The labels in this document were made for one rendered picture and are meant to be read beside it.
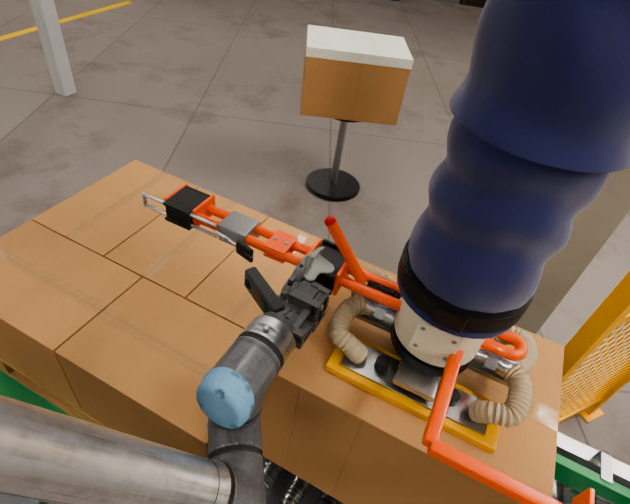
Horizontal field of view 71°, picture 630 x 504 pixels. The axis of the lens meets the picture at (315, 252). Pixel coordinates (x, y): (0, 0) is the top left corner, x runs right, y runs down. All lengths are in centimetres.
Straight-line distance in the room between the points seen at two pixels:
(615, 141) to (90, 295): 162
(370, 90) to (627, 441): 220
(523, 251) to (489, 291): 8
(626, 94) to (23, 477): 70
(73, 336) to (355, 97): 196
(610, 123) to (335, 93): 229
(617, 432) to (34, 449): 243
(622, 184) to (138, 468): 158
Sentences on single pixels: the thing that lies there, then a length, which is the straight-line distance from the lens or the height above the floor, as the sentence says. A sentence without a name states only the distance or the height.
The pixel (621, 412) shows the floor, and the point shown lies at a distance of 272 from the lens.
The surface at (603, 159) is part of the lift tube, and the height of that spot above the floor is 161.
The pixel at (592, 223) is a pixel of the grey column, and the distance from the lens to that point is 182.
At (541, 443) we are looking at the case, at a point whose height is 107.
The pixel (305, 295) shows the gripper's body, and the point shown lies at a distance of 80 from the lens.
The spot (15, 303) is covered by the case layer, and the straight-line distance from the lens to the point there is 186.
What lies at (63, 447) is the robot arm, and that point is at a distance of 56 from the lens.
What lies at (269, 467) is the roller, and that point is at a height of 55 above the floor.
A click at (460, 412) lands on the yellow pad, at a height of 109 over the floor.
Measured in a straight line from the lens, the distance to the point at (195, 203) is 101.
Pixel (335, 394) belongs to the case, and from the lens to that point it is 89.
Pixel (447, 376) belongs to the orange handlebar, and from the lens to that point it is 80.
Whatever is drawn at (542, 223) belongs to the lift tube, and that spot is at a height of 151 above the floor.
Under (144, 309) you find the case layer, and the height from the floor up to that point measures 54.
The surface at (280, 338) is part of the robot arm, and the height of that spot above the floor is 123.
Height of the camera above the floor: 183
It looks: 42 degrees down
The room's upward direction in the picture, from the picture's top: 9 degrees clockwise
